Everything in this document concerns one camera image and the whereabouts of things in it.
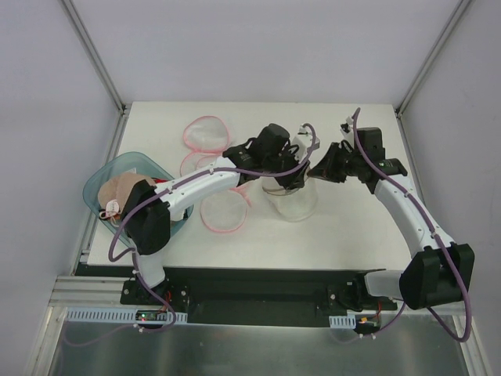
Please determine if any cream mesh laundry bag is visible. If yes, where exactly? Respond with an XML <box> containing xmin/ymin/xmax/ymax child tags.
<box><xmin>261</xmin><ymin>178</ymin><xmax>318</xmax><ymax>222</ymax></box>

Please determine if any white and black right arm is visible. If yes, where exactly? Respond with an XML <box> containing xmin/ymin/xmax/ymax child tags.
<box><xmin>308</xmin><ymin>123</ymin><xmax>474</xmax><ymax>309</ymax></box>

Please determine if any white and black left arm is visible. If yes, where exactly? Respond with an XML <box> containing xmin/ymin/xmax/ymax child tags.
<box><xmin>119</xmin><ymin>124</ymin><xmax>319</xmax><ymax>305</ymax></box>

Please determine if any pink-trimmed white mesh bag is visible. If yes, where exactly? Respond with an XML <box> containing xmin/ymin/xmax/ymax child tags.
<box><xmin>182</xmin><ymin>115</ymin><xmax>233</xmax><ymax>153</ymax></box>

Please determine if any pink-trimmed mesh bag front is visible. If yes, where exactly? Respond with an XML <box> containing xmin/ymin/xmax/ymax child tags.
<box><xmin>200</xmin><ymin>188</ymin><xmax>251</xmax><ymax>233</ymax></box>

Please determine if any pink-trimmed mesh bag middle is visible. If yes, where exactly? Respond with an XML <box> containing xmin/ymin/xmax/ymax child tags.
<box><xmin>179</xmin><ymin>151</ymin><xmax>222</xmax><ymax>176</ymax></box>

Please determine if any white black-trimmed bra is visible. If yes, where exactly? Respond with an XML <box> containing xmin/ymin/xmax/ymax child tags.
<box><xmin>170</xmin><ymin>209</ymin><xmax>187</xmax><ymax>222</ymax></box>

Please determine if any beige bra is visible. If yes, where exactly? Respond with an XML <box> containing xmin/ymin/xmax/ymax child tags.
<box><xmin>97</xmin><ymin>172</ymin><xmax>156</xmax><ymax>214</ymax></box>

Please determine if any teal plastic basket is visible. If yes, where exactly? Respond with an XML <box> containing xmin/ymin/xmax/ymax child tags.
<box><xmin>83</xmin><ymin>152</ymin><xmax>193</xmax><ymax>255</ymax></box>

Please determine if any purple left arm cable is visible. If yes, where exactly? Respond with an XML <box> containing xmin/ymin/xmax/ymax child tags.
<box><xmin>108</xmin><ymin>123</ymin><xmax>317</xmax><ymax>334</ymax></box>

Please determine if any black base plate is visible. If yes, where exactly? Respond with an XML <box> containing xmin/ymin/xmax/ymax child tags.
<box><xmin>154</xmin><ymin>267</ymin><xmax>397</xmax><ymax>327</ymax></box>

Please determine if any white slotted cable duct right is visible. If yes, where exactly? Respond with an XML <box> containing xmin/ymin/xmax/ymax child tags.
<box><xmin>329</xmin><ymin>314</ymin><xmax>356</xmax><ymax>330</ymax></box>

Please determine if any white slotted cable duct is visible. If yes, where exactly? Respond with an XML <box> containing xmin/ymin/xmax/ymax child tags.
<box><xmin>66</xmin><ymin>307</ymin><xmax>188</xmax><ymax>325</ymax></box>
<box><xmin>329</xmin><ymin>314</ymin><xmax>356</xmax><ymax>330</ymax></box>

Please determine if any left aluminium frame post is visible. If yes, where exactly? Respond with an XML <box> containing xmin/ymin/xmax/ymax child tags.
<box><xmin>57</xmin><ymin>0</ymin><xmax>131</xmax><ymax>115</ymax></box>

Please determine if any aluminium frame post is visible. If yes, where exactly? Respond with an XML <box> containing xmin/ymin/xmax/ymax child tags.
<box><xmin>395</xmin><ymin>0</ymin><xmax>474</xmax><ymax>118</ymax></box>
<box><xmin>57</xmin><ymin>0</ymin><xmax>131</xmax><ymax>115</ymax></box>

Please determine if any right aluminium frame post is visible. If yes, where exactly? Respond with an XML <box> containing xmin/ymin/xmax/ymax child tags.
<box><xmin>395</xmin><ymin>0</ymin><xmax>474</xmax><ymax>118</ymax></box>

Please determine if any white slotted cable duct left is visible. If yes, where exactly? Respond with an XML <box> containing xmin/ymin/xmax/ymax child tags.
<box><xmin>66</xmin><ymin>307</ymin><xmax>188</xmax><ymax>325</ymax></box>

